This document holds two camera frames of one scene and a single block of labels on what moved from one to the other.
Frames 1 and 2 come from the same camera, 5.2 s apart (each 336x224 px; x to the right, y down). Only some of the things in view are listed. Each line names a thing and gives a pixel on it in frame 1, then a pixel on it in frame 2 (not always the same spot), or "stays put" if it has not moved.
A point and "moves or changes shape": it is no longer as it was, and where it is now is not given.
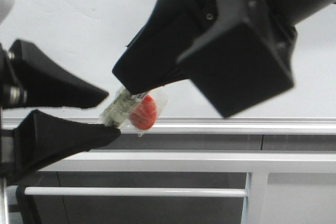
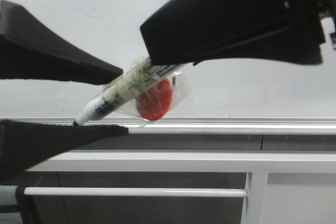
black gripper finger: x=40 y=141 -> x=24 y=145
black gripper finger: x=33 y=80 -> x=31 y=49
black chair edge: x=28 y=206 stays put
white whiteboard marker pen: x=117 y=113 moves or changes shape
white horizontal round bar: x=136 y=192 stays put
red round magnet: x=144 y=115 -> x=154 y=103
